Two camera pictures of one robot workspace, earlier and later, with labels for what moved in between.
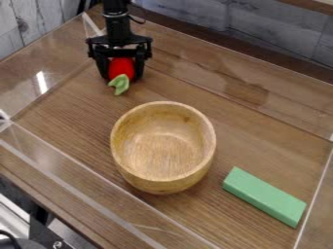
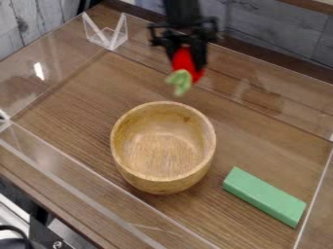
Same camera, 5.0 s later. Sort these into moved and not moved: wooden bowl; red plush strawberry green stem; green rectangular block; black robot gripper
Moved: black robot gripper; red plush strawberry green stem
Not moved: wooden bowl; green rectangular block
